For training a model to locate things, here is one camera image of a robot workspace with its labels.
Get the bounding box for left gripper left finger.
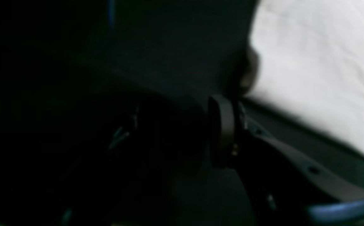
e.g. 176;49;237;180
110;96;206;226

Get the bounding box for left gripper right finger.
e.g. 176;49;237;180
208;95;364;226

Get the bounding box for white T-shirt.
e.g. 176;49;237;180
244;0;364;156

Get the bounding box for black table cloth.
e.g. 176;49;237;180
0;0;364;226

